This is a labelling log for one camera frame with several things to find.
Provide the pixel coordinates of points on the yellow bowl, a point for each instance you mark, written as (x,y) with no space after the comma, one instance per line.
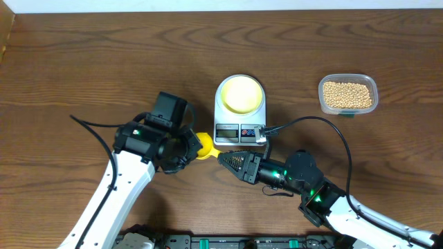
(241,94)

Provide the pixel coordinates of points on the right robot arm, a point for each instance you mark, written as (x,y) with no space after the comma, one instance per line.
(323,203)

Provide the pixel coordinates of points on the white digital kitchen scale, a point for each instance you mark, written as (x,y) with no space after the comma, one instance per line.
(231,129)

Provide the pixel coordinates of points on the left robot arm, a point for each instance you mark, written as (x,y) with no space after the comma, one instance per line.
(150,142)

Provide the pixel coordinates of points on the yellow plastic scoop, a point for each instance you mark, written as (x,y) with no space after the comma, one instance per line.
(208,149)

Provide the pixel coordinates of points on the clear container of soybeans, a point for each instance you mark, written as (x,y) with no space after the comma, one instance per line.
(347,94)

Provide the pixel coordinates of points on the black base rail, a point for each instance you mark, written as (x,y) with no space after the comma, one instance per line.
(143,236)

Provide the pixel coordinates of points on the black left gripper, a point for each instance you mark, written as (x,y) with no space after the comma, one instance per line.
(194,144)

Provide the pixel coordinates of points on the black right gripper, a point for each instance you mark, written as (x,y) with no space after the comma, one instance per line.
(250,168)

